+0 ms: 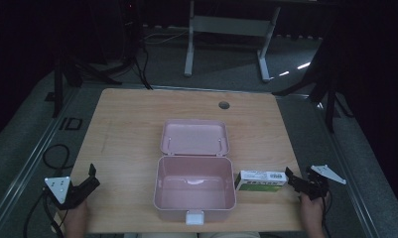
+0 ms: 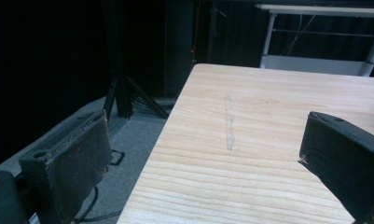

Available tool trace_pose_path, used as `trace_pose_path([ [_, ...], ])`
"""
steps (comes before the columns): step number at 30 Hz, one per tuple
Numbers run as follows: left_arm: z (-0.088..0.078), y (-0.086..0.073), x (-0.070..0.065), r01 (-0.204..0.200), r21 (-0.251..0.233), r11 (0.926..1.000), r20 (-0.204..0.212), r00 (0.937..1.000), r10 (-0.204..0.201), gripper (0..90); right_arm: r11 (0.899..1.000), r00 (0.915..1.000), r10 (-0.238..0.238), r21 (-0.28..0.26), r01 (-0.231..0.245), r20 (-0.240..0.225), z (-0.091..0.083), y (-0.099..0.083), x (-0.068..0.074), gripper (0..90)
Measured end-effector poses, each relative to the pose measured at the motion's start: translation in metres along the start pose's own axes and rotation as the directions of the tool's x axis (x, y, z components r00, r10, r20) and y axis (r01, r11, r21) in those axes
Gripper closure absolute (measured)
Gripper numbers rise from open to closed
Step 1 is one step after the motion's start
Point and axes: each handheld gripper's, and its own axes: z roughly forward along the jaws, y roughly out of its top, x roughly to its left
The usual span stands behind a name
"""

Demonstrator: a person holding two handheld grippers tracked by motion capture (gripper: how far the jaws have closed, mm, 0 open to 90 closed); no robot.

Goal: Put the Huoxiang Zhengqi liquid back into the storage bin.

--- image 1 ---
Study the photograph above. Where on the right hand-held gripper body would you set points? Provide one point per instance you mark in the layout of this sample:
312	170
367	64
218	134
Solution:
317	185

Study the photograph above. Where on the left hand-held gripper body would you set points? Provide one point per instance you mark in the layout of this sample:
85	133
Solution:
59	188

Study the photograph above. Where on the white and green medicine box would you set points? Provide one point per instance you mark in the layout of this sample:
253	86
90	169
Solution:
259	180

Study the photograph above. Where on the pink plastic storage box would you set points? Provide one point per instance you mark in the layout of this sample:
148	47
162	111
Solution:
195	185

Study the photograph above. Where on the person's right hand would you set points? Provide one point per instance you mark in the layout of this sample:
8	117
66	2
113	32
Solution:
314	211

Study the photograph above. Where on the person's left hand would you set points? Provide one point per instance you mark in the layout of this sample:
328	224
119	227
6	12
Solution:
75	216

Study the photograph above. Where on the black metal stand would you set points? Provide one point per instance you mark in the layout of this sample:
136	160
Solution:
330	99

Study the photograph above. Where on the black tripod stand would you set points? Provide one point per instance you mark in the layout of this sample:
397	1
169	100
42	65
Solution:
58	86

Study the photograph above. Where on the dark computer tower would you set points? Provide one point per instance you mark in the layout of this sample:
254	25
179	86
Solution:
131	29

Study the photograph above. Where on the white metal desk frame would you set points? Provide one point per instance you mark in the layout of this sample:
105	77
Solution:
229	25

